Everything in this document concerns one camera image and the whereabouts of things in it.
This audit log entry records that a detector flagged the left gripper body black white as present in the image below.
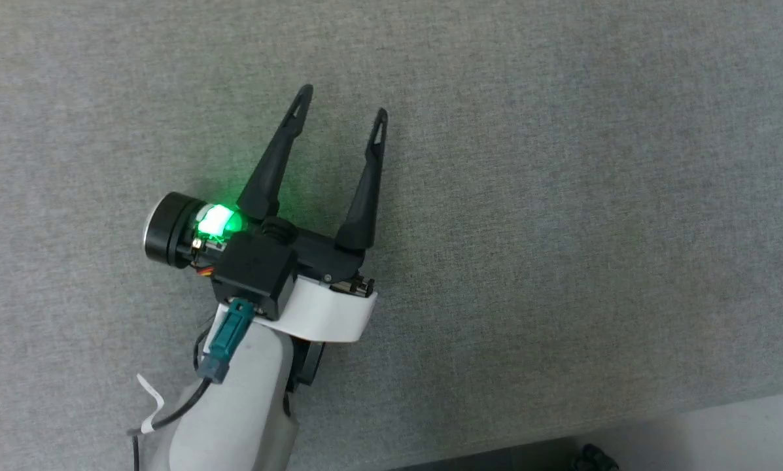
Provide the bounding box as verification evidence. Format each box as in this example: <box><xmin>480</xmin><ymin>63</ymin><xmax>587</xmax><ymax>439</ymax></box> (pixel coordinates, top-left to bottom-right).
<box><xmin>143</xmin><ymin>191</ymin><xmax>379</xmax><ymax>345</ymax></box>

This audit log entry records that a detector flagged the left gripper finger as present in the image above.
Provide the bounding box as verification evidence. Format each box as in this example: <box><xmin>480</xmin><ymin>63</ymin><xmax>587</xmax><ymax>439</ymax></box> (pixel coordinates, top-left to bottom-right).
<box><xmin>334</xmin><ymin>107</ymin><xmax>390</xmax><ymax>254</ymax></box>
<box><xmin>236</xmin><ymin>83</ymin><xmax>315</xmax><ymax>222</ymax></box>

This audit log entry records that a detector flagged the black object on floor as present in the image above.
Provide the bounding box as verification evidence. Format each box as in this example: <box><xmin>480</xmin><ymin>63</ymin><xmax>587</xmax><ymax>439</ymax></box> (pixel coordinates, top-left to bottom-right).
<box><xmin>569</xmin><ymin>443</ymin><xmax>622</xmax><ymax>471</ymax></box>

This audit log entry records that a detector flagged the white cable tag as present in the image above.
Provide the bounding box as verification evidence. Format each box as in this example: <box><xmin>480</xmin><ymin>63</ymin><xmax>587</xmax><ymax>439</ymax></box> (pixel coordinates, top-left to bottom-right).
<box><xmin>136</xmin><ymin>374</ymin><xmax>165</xmax><ymax>435</ymax></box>

